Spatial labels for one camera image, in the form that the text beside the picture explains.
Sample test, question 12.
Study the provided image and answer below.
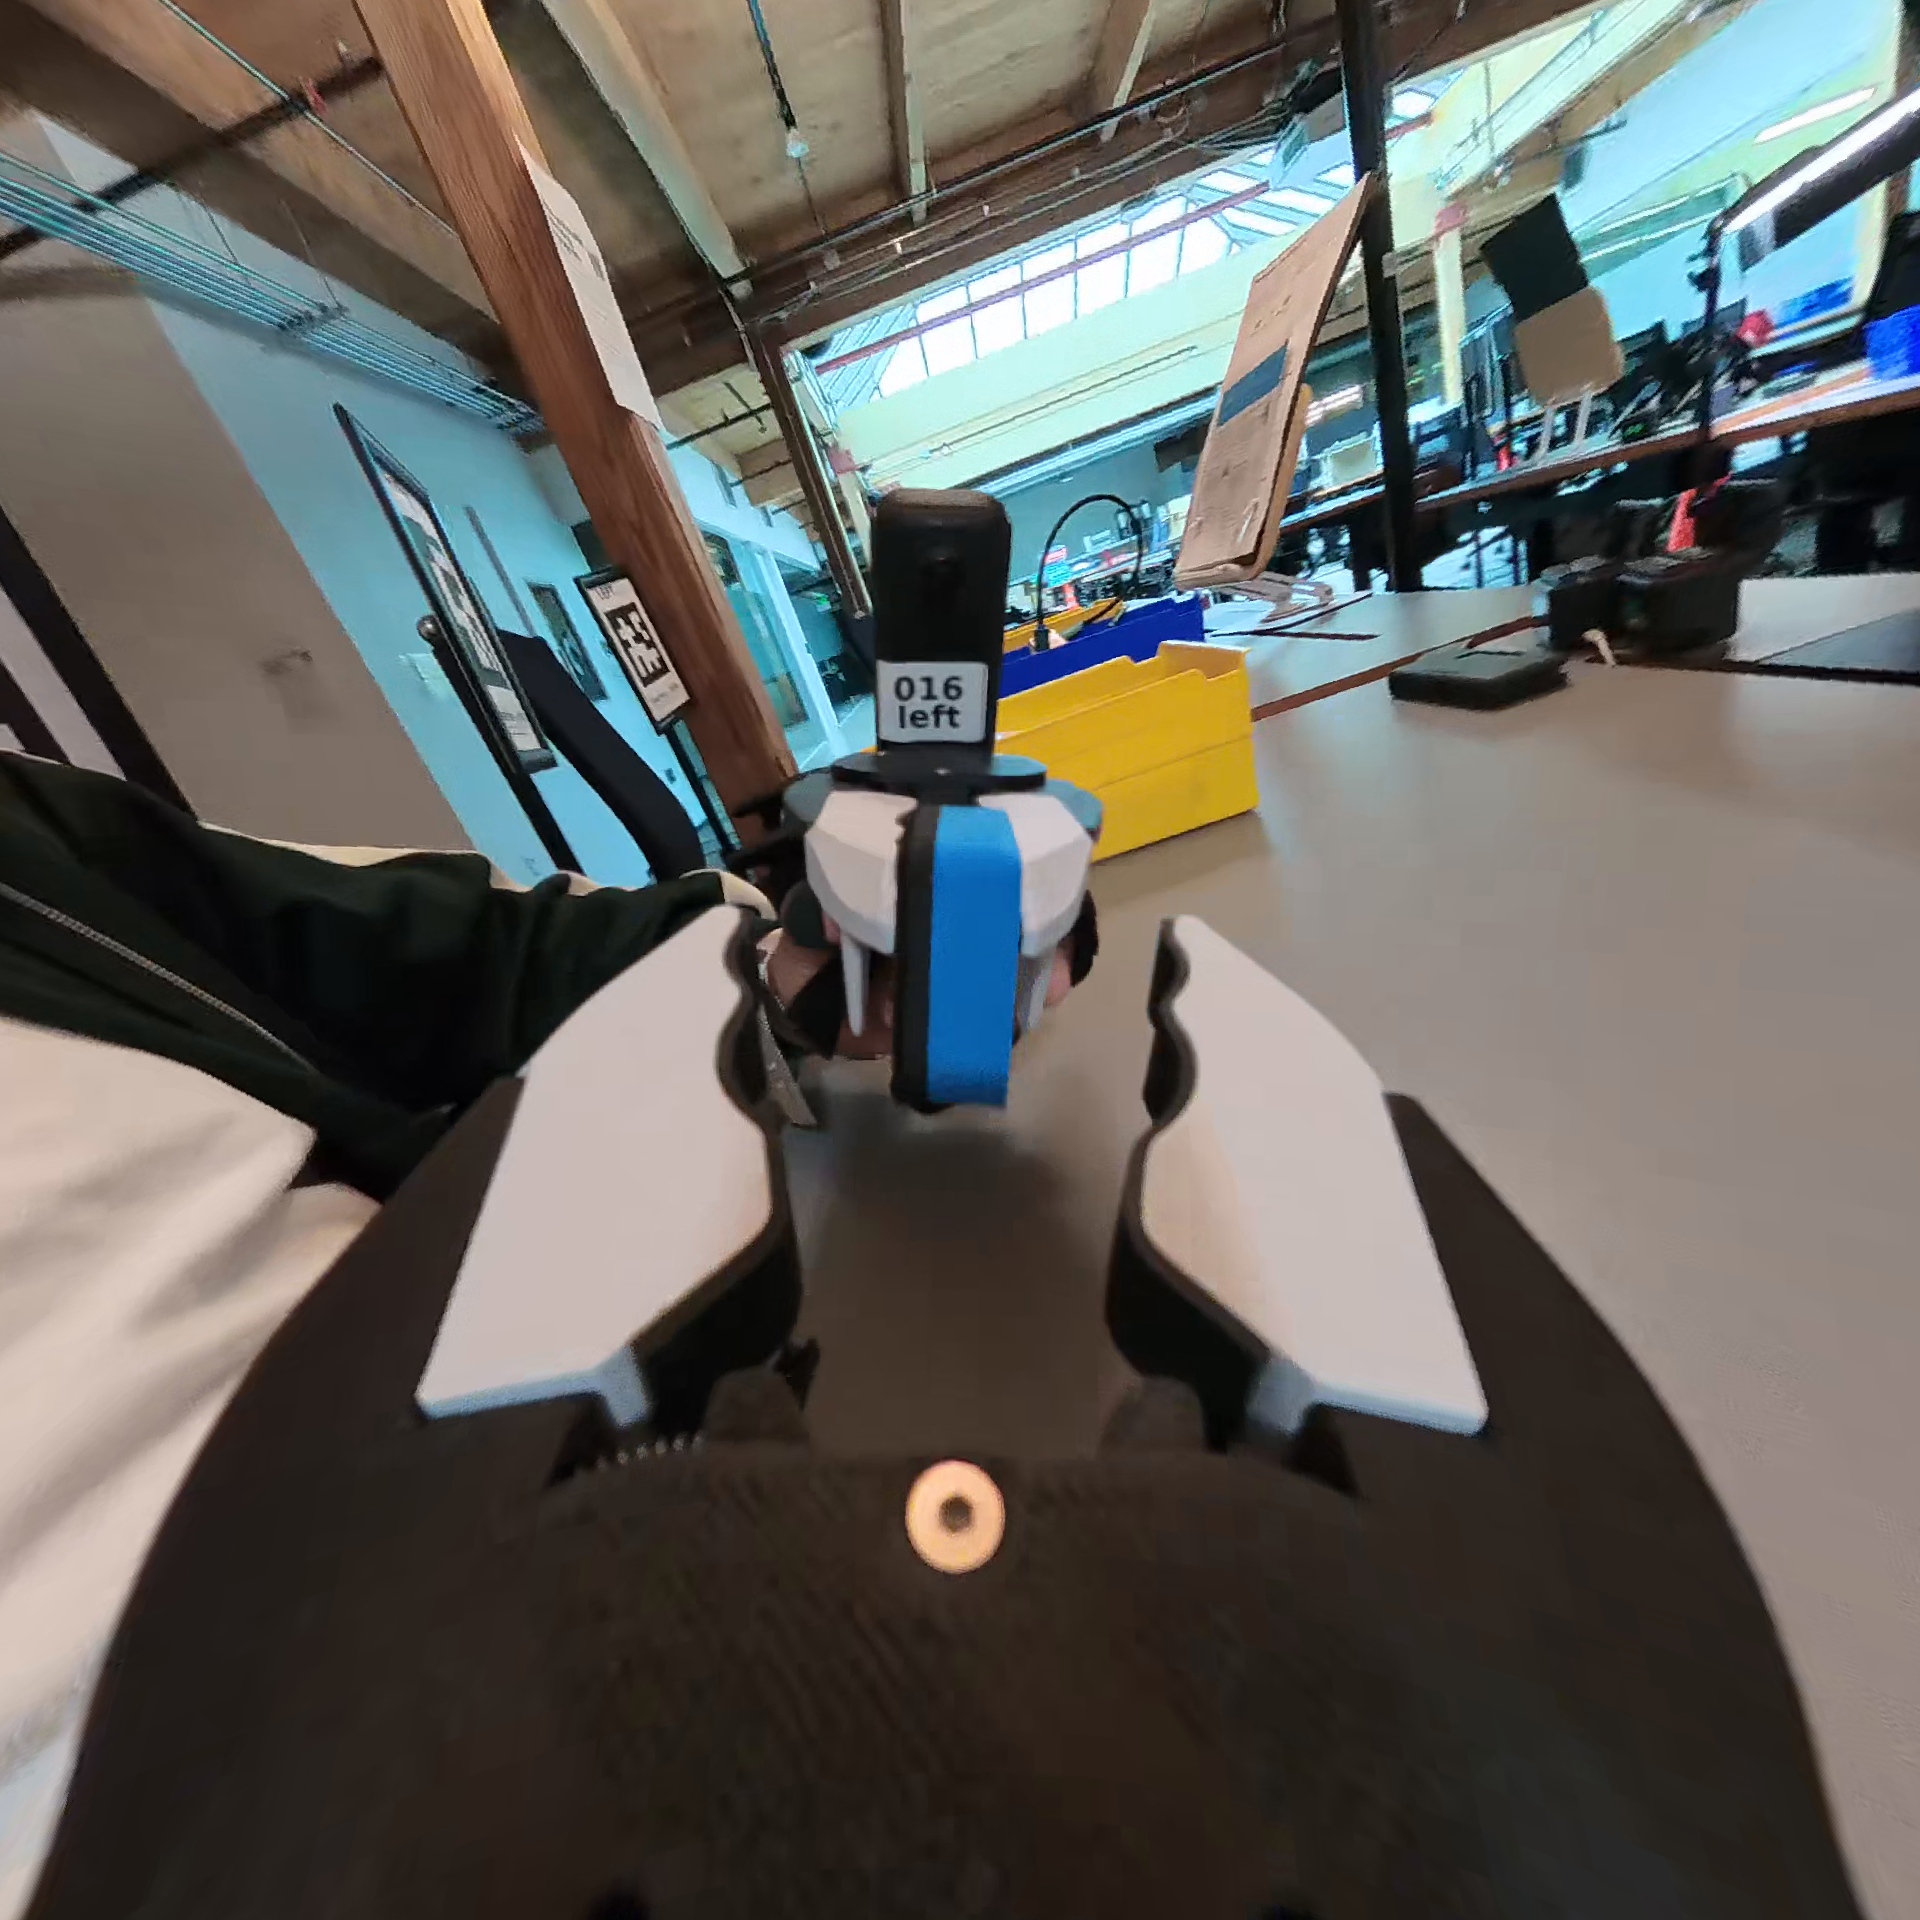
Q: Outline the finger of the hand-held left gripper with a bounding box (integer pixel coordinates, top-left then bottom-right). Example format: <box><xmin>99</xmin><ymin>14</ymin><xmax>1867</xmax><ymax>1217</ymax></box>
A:
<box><xmin>803</xmin><ymin>799</ymin><xmax>909</xmax><ymax>1043</ymax></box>
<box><xmin>1002</xmin><ymin>808</ymin><xmax>1094</xmax><ymax>1043</ymax></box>

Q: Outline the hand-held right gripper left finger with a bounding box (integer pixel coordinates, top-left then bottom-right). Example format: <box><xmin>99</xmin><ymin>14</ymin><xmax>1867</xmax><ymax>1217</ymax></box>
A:
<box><xmin>414</xmin><ymin>911</ymin><xmax>799</xmax><ymax>1426</ymax></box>

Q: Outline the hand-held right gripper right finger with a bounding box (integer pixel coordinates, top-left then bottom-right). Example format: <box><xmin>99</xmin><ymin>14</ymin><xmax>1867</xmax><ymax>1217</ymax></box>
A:
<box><xmin>1107</xmin><ymin>918</ymin><xmax>1489</xmax><ymax>1449</ymax></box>

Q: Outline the blue foam eraser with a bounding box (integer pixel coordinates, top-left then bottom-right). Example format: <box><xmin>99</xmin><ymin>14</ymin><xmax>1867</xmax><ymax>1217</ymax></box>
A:
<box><xmin>889</xmin><ymin>799</ymin><xmax>1033</xmax><ymax>1114</ymax></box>

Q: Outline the yellow plastic bin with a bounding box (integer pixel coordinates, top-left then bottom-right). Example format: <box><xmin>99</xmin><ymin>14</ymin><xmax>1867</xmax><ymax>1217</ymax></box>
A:
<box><xmin>989</xmin><ymin>639</ymin><xmax>1253</xmax><ymax>862</ymax></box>

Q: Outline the person's left forearm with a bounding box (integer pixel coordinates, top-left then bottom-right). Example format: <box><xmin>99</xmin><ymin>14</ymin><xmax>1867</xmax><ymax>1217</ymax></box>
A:
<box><xmin>300</xmin><ymin>862</ymin><xmax>780</xmax><ymax>1118</ymax></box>

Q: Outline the grey desk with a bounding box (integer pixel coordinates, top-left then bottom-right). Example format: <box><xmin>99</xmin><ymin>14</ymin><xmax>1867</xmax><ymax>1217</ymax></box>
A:
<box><xmin>1243</xmin><ymin>592</ymin><xmax>1546</xmax><ymax>714</ymax></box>
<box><xmin>780</xmin><ymin>570</ymin><xmax>1920</xmax><ymax>1905</ymax></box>

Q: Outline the wooden background desk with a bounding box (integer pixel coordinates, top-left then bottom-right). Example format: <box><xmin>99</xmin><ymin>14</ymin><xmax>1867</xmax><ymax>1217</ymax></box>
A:
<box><xmin>1283</xmin><ymin>357</ymin><xmax>1920</xmax><ymax>592</ymax></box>

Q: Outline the person's left hand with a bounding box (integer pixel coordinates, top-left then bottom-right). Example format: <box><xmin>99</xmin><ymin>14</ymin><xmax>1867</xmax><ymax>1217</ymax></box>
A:
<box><xmin>758</xmin><ymin>895</ymin><xmax>899</xmax><ymax>1062</ymax></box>

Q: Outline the blue plastic bin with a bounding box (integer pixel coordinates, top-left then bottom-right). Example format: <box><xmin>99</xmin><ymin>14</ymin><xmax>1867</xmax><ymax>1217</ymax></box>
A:
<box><xmin>997</xmin><ymin>595</ymin><xmax>1201</xmax><ymax>695</ymax></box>

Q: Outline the silver wristwatch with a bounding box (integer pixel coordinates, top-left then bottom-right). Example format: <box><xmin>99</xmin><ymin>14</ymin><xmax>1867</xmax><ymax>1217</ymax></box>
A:
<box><xmin>758</xmin><ymin>960</ymin><xmax>817</xmax><ymax>1135</ymax></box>

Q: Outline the black office chair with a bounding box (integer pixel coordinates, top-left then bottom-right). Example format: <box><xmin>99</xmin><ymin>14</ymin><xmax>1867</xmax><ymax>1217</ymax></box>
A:
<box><xmin>495</xmin><ymin>625</ymin><xmax>785</xmax><ymax>889</ymax></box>

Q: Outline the small framed marker sign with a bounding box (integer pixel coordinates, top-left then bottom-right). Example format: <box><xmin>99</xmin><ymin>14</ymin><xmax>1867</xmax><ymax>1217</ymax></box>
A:
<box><xmin>575</xmin><ymin>570</ymin><xmax>700</xmax><ymax>739</ymax></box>

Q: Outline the white tilted stand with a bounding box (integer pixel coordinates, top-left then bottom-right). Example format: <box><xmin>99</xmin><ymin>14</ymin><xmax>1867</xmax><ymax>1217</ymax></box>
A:
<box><xmin>1208</xmin><ymin>570</ymin><xmax>1373</xmax><ymax>625</ymax></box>

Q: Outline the wooden pillar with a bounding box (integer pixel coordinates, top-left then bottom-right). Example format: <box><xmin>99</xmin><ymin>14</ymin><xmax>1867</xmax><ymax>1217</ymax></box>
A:
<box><xmin>351</xmin><ymin>0</ymin><xmax>799</xmax><ymax>843</ymax></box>

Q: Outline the cardboard sheet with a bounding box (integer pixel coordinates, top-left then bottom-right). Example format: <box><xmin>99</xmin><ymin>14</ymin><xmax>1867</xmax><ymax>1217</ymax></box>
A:
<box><xmin>1171</xmin><ymin>172</ymin><xmax>1373</xmax><ymax>592</ymax></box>

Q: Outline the white paper notice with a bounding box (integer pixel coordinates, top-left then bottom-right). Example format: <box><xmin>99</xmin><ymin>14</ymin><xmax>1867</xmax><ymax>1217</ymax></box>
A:
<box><xmin>520</xmin><ymin>132</ymin><xmax>668</xmax><ymax>437</ymax></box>

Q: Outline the black flat box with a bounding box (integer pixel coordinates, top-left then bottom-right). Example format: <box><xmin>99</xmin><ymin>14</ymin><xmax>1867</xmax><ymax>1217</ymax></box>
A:
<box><xmin>1386</xmin><ymin>648</ymin><xmax>1570</xmax><ymax>711</ymax></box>

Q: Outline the large framed sign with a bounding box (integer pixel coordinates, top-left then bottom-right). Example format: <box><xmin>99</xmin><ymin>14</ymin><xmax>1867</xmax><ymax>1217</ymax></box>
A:
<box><xmin>331</xmin><ymin>401</ymin><xmax>562</xmax><ymax>774</ymax></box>

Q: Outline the person's torso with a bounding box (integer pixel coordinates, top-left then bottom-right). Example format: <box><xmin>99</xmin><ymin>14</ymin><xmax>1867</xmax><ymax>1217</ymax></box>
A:
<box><xmin>0</xmin><ymin>752</ymin><xmax>524</xmax><ymax>1920</ymax></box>

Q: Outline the black steel pole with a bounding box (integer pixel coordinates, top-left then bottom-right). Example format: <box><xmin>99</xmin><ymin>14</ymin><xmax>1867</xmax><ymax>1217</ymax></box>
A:
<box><xmin>1333</xmin><ymin>0</ymin><xmax>1425</xmax><ymax>592</ymax></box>

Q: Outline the black battery charger case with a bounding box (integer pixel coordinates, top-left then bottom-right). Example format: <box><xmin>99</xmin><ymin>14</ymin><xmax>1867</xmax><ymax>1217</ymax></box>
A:
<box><xmin>1539</xmin><ymin>555</ymin><xmax>1629</xmax><ymax>651</ymax></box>
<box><xmin>1614</xmin><ymin>545</ymin><xmax>1744</xmax><ymax>661</ymax></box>

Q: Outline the black panel with tan base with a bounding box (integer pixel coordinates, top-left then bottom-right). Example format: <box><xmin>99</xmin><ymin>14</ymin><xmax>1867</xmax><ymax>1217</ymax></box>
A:
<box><xmin>1477</xmin><ymin>193</ymin><xmax>1625</xmax><ymax>454</ymax></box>

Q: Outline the black table mat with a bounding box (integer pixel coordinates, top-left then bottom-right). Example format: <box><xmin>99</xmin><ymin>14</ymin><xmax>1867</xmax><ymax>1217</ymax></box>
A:
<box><xmin>1763</xmin><ymin>607</ymin><xmax>1920</xmax><ymax>680</ymax></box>

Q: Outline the white light bar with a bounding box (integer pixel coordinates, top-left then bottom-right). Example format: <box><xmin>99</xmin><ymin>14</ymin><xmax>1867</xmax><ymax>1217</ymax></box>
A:
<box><xmin>1717</xmin><ymin>92</ymin><xmax>1920</xmax><ymax>252</ymax></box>

